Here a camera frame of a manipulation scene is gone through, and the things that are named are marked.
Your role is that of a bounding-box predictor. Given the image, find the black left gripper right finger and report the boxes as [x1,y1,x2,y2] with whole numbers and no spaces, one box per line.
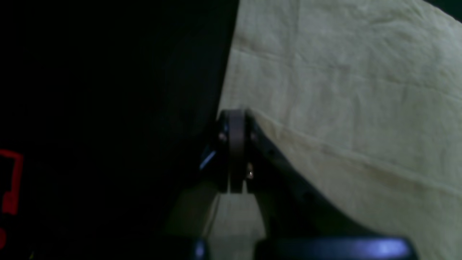
[231,110,419,260]

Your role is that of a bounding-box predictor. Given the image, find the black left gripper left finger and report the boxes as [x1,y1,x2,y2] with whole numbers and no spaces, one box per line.
[159,110,231,260]

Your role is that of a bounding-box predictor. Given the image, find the light green T-shirt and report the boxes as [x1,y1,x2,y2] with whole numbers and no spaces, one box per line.
[220,0,462,260]

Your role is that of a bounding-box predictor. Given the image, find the red black clamp right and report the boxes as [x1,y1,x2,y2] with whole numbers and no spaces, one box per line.
[0,149,24,216]

